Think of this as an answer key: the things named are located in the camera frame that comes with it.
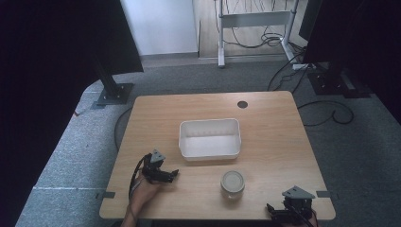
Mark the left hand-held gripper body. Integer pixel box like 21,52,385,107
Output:
141,148,167,183

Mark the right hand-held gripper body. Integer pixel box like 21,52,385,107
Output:
277,184,317,227

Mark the glass jar with white lid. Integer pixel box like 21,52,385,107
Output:
219,169,246,201

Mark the white plastic container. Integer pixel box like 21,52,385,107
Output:
178,117,242,162

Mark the person's right hand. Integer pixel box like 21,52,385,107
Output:
282,209,320,227

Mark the black stand base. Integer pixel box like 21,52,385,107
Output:
306,61,373,99

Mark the black curtain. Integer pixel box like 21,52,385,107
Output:
302,0,401,126
0,0,145,227

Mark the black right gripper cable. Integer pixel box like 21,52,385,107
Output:
283,199,316,227

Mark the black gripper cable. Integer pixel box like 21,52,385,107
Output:
128,153,152,201
283,199,316,227

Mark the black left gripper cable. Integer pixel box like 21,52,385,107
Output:
128,153,152,201

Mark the black stand with base plate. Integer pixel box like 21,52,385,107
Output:
90,55,135,111

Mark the black floor cable loop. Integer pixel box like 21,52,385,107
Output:
296,99,355,128

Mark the bundle of black cables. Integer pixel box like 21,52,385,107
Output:
220,0,311,53

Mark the white desk frame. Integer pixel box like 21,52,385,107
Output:
215,0,301,69

